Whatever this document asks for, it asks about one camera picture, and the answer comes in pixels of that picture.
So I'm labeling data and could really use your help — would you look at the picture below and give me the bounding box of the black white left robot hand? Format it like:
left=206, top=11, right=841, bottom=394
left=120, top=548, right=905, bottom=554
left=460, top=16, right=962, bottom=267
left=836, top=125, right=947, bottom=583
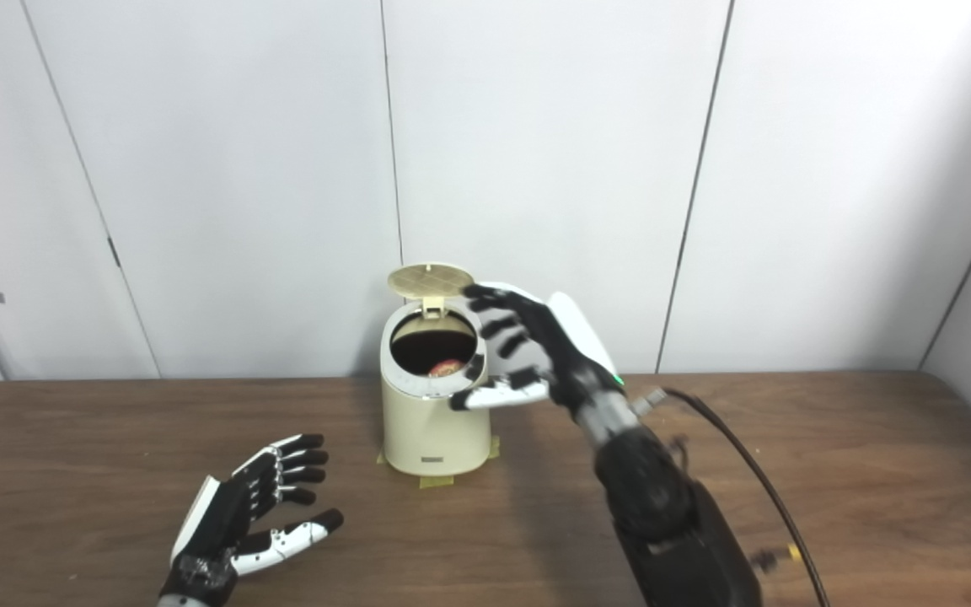
left=157, top=434, right=345, bottom=604

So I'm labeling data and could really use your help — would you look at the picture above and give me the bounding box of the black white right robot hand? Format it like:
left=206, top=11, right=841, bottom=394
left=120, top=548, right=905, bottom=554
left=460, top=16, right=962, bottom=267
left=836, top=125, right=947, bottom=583
left=449, top=282, right=625, bottom=422

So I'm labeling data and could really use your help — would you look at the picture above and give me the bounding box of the round cream bin lid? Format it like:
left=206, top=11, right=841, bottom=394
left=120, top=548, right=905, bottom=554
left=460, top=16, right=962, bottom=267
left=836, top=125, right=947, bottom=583
left=388, top=263, right=475, bottom=318

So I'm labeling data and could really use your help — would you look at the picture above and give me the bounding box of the cream-colored cylindrical bin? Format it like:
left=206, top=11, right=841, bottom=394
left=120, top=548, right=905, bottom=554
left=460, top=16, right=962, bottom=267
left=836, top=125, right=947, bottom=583
left=380, top=299, right=492, bottom=475

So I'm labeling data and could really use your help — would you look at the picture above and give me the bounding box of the thin cable with yellow connector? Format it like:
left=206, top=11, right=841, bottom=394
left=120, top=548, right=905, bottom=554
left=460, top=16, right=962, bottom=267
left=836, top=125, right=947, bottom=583
left=751, top=544, right=803, bottom=576

